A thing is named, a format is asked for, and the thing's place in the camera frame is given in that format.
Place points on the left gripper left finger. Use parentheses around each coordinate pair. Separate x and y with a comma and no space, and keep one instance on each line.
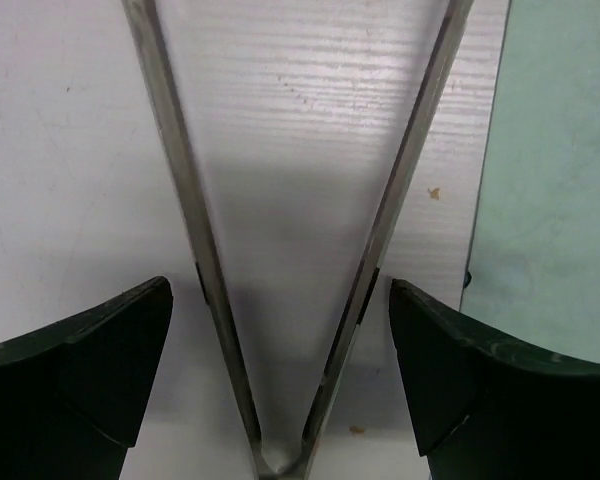
(74,393)

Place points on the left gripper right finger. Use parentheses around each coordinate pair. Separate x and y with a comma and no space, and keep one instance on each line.
(487,405)

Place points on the light green placemat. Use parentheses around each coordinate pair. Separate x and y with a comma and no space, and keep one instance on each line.
(535,258)

